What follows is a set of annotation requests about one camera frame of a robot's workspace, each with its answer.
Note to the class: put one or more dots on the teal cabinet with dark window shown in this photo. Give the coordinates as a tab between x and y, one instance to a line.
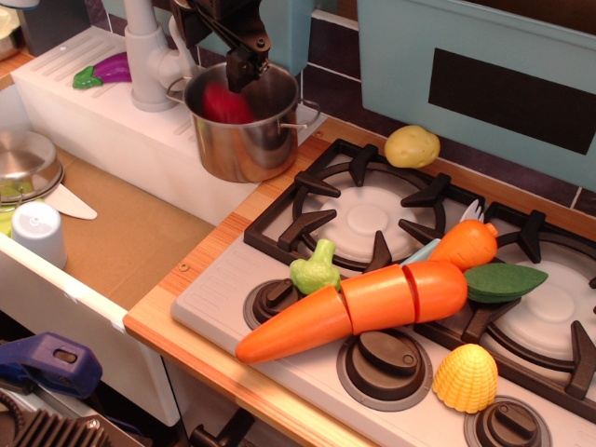
506	83

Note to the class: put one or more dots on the blue plastic clamp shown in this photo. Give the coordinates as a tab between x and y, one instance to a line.
51	361

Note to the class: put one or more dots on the green felt leaf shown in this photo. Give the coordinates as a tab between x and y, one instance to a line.
502	283

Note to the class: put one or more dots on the yellow toy corn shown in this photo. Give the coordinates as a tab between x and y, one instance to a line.
466	379

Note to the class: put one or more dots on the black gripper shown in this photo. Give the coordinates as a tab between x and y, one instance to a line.
238	24

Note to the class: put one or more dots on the stainless steel pot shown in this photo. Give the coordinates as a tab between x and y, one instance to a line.
246	153

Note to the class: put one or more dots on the brown right stove knob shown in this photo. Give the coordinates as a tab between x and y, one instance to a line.
507	422

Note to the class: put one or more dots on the light blue plastic cup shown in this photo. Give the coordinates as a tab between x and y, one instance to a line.
37	227

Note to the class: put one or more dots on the black right burner grate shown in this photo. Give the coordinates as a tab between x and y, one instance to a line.
543	341

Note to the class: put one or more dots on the black burner grate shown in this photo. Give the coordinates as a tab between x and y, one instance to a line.
374	213
543	341

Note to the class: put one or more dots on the white light blue fork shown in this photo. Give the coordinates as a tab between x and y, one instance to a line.
474	211

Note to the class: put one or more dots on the white toy stove top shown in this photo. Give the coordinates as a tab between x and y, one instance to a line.
213	304

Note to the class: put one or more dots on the steel bowl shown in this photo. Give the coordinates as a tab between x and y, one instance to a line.
30	167

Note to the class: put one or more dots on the brown middle stove knob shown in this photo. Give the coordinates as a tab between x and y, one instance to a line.
386	371

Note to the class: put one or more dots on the brown stove knob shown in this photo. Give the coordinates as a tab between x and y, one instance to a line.
386	371
268	300
507	422

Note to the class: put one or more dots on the black left burner grate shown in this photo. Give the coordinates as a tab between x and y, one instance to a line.
374	213

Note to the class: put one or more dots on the brown left stove knob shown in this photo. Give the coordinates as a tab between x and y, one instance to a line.
268	300

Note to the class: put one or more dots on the white toy sink unit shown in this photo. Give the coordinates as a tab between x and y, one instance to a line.
141	173

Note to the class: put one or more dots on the large orange toy carrot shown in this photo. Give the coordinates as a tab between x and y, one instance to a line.
386	298

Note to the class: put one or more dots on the white toy faucet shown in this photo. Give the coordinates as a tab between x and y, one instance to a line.
158	57

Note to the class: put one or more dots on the purple toy eggplant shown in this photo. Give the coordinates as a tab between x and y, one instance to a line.
113	69

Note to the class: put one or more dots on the green toy broccoli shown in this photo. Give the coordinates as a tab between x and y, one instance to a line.
313	274

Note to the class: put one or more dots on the small orange toy carrot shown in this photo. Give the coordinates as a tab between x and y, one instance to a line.
469	244

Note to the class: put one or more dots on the brown ribbed heat sink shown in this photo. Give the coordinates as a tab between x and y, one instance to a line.
20	427

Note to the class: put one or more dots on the yellow toy potato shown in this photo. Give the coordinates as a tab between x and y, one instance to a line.
412	147

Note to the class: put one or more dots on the teal left cabinet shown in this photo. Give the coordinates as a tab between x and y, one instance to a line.
287	24

